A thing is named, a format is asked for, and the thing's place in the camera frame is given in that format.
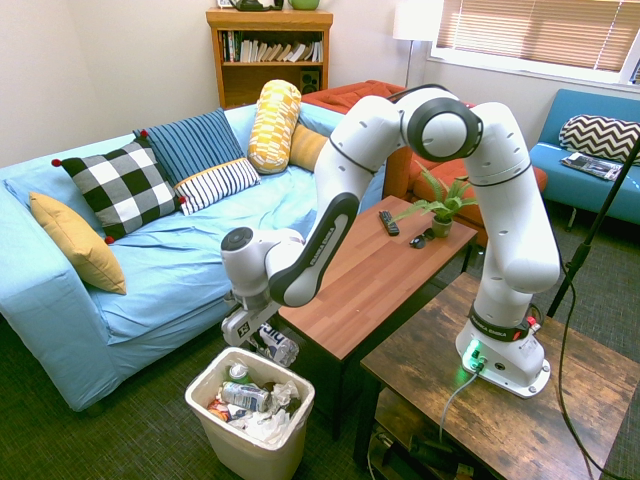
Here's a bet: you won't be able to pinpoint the crumpled white paper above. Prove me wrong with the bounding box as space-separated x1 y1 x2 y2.
269 380 302 416

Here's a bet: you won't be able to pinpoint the small potted green fern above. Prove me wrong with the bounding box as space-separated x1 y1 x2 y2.
389 160 481 240

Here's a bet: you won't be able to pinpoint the orange armchair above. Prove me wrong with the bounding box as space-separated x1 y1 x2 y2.
300 79 477 201

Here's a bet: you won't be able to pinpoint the teal blue bench sofa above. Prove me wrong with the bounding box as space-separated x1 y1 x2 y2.
527 88 640 227

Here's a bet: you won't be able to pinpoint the reddish wood coffee table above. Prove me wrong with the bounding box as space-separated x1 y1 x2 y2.
277 194 480 443

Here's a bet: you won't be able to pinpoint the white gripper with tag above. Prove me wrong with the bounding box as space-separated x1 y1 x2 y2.
220 298 279 352

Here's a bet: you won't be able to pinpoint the clear plastic water bottle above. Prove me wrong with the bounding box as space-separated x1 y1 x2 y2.
249 321 301 369

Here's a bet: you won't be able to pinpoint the grey cable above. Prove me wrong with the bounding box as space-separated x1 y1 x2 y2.
438 368 483 444

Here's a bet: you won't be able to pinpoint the white plastic trash bin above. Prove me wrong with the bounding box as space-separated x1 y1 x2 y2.
184 346 317 480

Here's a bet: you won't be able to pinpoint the black white checked pillow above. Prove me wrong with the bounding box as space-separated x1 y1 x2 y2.
50 130 188 246

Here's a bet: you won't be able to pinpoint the black object on shelf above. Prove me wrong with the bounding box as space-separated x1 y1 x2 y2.
230 0 285 13

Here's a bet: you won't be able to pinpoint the mustard knit striped pillow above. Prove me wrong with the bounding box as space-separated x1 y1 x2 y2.
288 122 329 173

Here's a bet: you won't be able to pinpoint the blue dark striped pillow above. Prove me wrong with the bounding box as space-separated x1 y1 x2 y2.
132 107 247 188

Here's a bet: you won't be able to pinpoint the crushed white blue bottle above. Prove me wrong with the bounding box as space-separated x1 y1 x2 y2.
220 380 272 413

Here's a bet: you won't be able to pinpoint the plain mustard yellow pillow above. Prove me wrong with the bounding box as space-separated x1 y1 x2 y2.
27 191 128 297

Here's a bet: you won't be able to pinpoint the wooden bookshelf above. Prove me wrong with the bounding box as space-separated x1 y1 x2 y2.
205 6 335 111

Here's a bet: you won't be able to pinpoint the white navy striped pillow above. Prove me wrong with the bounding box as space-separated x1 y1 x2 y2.
172 156 262 218

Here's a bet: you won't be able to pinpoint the rustic dark wood table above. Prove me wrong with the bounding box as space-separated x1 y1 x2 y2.
351 271 640 480

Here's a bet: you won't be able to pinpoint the white shade floor lamp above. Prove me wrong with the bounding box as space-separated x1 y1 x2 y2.
391 0 446 90

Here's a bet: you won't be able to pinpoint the black sunglasses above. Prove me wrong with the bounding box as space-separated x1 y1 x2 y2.
408 228 437 250

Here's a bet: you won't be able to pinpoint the black white chevron pillow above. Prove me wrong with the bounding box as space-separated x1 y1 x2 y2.
558 113 640 166

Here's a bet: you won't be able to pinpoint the magazine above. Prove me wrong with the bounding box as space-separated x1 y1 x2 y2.
559 151 625 182

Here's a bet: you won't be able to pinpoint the light blue sofa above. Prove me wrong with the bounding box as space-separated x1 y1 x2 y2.
0 101 387 414

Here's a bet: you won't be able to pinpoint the row of paperback books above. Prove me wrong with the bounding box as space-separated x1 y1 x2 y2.
220 30 325 64

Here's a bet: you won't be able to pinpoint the red snack wrapper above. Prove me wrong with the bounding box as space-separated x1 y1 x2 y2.
206 397 232 421

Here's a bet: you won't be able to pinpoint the black cable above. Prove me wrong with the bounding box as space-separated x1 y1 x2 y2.
556 262 607 480

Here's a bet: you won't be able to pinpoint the wooden window blinds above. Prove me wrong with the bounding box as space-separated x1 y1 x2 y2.
435 0 640 74

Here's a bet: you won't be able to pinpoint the yellow white patterned bolster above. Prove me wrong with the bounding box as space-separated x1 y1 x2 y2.
246 78 303 176

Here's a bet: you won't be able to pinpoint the black camera tripod stand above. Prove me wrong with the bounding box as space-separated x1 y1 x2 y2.
545 133 640 319

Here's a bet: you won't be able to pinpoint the black TV remote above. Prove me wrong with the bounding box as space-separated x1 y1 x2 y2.
377 210 403 237

